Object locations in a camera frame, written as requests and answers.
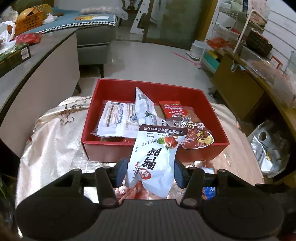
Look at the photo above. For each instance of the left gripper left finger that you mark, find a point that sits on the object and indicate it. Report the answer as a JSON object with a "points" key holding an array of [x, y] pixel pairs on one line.
{"points": [[107, 179]]}

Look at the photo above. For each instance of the orange plastic basket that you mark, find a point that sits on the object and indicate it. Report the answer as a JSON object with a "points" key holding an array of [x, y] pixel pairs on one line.
{"points": [[29, 18]]}

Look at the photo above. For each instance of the large white snack bag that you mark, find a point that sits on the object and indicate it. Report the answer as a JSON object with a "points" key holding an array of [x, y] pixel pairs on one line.
{"points": [[145, 111]]}

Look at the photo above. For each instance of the white wire shelf rack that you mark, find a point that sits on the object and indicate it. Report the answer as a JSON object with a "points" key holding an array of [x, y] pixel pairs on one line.
{"points": [[227, 29]]}

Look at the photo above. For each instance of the red packet on table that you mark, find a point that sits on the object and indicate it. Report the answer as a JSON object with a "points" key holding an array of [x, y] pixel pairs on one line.
{"points": [[30, 38]]}

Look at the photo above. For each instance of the red spicy strip pack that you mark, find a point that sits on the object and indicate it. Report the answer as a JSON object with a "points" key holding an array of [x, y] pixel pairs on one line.
{"points": [[172, 109]]}

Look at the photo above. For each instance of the grey coffee table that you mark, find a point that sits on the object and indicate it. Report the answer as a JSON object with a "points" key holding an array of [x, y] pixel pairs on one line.
{"points": [[37, 85]]}

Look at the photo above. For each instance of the silver red nut pack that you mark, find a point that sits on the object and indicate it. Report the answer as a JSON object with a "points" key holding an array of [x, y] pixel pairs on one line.
{"points": [[198, 135]]}

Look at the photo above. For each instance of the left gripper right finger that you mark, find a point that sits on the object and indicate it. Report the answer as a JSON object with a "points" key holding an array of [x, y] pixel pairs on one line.
{"points": [[191, 179]]}

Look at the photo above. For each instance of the dark wicker basket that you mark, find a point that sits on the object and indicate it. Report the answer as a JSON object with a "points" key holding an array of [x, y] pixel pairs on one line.
{"points": [[257, 43]]}

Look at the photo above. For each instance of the dark green box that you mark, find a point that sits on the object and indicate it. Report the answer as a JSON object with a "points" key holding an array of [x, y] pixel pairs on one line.
{"points": [[14, 57]]}

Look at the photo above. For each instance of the white plastic bag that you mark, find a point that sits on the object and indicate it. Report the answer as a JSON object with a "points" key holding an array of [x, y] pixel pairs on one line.
{"points": [[7, 33]]}

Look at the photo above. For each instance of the white hawthorn snack pack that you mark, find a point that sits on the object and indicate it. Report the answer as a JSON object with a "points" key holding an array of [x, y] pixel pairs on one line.
{"points": [[153, 156]]}

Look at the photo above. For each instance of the wooden tv cabinet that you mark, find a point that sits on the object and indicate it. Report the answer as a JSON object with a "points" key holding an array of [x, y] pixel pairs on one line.
{"points": [[249, 97]]}

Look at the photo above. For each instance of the blue coconut snack pack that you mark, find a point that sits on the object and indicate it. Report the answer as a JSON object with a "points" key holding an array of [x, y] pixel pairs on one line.
{"points": [[208, 193]]}

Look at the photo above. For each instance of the silver foil bag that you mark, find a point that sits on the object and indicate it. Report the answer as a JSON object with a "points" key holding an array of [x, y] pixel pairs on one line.
{"points": [[270, 149]]}

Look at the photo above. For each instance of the white blue striped snack pack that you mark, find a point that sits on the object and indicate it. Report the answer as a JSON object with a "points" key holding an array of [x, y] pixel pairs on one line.
{"points": [[118, 119]]}

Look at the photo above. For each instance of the grey green sofa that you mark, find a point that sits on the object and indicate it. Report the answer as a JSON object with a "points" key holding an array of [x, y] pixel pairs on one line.
{"points": [[94, 34]]}

